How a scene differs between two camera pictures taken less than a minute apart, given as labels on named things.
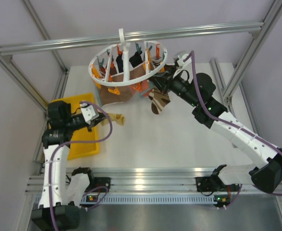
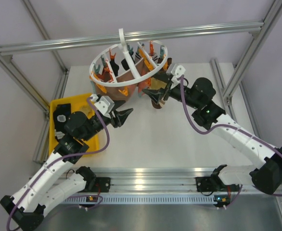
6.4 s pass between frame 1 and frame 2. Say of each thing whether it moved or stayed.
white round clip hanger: moved
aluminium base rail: stayed
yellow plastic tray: stayed
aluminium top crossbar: stayed
